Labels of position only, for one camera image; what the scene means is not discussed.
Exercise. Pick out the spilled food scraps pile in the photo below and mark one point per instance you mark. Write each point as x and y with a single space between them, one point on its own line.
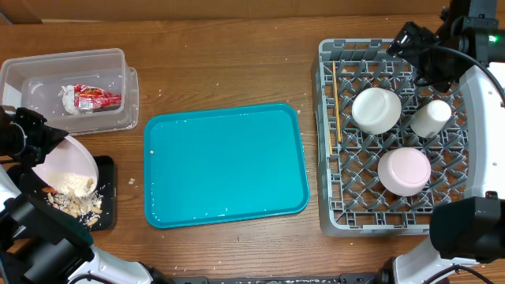
86 210

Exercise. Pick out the white bowl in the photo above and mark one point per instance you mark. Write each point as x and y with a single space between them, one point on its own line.
376 110

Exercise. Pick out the pink bowl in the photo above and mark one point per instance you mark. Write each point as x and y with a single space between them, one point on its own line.
404 171

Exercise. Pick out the white tissue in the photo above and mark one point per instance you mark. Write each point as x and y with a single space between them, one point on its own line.
67 94

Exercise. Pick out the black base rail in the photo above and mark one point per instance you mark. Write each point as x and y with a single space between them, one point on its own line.
345 278

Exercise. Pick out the wooden chopstick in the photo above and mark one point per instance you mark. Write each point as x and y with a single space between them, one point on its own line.
336 99
329 138

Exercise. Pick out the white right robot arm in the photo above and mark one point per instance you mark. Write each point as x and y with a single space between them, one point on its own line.
460 234

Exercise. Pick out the black tray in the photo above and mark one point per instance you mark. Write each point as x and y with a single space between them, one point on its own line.
30 183

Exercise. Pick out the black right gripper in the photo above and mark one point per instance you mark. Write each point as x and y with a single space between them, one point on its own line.
420 42

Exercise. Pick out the grey dish rack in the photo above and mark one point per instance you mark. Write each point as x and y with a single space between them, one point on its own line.
466 156

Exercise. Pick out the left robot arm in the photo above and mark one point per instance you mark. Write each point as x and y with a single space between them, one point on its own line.
39 243

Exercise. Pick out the red snack wrapper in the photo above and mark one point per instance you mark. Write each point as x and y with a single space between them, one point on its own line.
92 98

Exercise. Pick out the pink plate with food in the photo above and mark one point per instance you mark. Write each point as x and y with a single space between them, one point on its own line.
69 169

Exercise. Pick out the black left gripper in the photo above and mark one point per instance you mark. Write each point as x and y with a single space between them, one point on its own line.
43 134

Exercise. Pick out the clear plastic bin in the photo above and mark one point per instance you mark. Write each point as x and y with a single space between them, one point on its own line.
38 83

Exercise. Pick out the orange carrot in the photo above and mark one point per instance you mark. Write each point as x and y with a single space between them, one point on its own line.
49 190

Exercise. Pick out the white cup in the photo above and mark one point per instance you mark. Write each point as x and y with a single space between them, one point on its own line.
431 118

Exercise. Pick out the teal plastic tray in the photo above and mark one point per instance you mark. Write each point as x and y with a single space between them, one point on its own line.
224 165

